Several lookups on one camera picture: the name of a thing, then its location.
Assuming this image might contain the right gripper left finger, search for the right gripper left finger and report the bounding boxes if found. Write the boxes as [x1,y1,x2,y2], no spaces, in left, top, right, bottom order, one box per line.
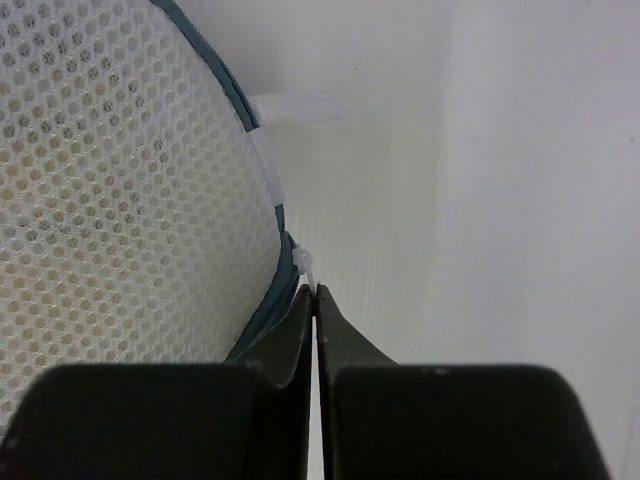
[1,288,313,479]

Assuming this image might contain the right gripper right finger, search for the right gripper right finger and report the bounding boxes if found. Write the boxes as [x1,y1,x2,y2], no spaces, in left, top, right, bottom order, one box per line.
[316,286,609,479]

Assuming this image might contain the white zipper pull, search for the white zipper pull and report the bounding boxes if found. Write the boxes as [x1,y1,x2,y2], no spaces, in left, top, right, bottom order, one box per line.
[292,246,317,297]

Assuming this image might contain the round white mesh laundry bag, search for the round white mesh laundry bag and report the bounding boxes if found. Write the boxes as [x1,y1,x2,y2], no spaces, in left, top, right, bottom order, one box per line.
[0,0,349,431]

